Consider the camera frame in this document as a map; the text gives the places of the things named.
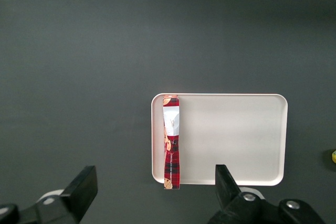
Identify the red plaid cookie box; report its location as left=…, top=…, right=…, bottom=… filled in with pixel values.
left=162, top=94, right=182, bottom=191

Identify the white rectangular tray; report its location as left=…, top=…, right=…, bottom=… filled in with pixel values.
left=150, top=93, right=289, bottom=187

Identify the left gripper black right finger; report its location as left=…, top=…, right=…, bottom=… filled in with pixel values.
left=207, top=164, right=327, bottom=224

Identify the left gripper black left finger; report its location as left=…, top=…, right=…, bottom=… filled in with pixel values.
left=0, top=165, right=99, bottom=224

